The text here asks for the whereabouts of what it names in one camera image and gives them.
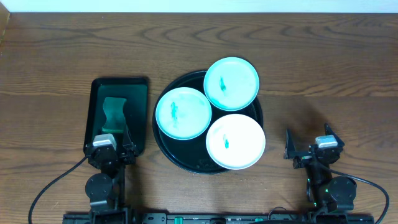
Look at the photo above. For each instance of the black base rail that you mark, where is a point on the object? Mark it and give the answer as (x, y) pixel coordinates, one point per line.
(162, 218)

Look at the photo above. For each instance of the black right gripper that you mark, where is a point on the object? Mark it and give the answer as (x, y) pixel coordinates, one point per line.
(290, 149)

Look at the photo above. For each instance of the light green plate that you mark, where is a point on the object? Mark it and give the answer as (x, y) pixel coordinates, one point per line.
(231, 83)
(183, 113)

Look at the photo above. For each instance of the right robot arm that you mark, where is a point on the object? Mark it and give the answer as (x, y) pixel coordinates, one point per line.
(332, 196)

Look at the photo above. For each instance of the light green plate back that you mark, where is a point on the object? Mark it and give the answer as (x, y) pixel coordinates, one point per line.
(231, 83)

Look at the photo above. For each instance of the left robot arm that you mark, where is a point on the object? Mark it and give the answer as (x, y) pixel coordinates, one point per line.
(106, 191)

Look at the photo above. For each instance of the white plate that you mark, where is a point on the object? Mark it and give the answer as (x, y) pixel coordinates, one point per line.
(235, 141)

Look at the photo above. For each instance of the round black tray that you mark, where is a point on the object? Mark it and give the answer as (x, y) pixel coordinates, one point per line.
(192, 155)

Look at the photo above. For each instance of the rectangular black tray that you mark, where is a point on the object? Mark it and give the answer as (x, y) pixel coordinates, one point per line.
(135, 92)

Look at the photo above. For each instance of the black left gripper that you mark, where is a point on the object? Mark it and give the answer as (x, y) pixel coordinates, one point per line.
(116, 152)

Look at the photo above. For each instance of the green sponge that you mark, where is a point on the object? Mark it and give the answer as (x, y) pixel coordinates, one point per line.
(114, 112)

